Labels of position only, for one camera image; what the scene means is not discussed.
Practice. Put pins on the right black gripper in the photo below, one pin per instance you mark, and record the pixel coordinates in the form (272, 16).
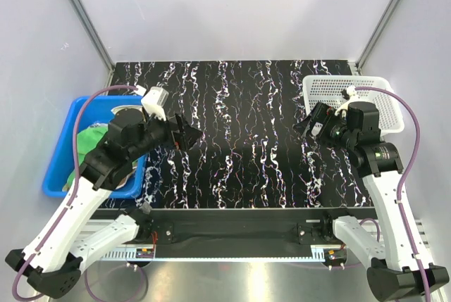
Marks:
(324, 114)

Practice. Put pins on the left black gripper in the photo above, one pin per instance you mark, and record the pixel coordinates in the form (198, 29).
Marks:
(184, 139)

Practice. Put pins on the green microfiber towel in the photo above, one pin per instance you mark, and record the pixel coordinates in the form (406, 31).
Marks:
(88, 139)

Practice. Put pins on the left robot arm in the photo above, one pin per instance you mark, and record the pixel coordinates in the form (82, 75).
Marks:
(55, 260)

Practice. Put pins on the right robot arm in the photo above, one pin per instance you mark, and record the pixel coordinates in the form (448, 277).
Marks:
(391, 210)

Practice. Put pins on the white perforated plastic basket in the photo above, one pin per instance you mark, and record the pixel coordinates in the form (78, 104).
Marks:
(328, 89)

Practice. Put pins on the cream orange patterned towel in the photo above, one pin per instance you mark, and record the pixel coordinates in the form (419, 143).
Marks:
(128, 112)

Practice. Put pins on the blue plastic bin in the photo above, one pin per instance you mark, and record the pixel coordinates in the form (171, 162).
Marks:
(61, 163)

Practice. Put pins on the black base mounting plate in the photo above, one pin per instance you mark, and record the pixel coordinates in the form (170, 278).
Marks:
(292, 234)

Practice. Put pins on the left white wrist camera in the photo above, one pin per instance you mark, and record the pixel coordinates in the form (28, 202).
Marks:
(153, 101)

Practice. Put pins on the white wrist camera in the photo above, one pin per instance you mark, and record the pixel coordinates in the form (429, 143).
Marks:
(350, 95)
(153, 101)

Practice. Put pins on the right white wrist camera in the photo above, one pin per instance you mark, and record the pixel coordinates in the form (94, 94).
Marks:
(350, 95)

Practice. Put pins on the aluminium frame rail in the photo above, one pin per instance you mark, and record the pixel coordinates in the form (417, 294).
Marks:
(217, 235)

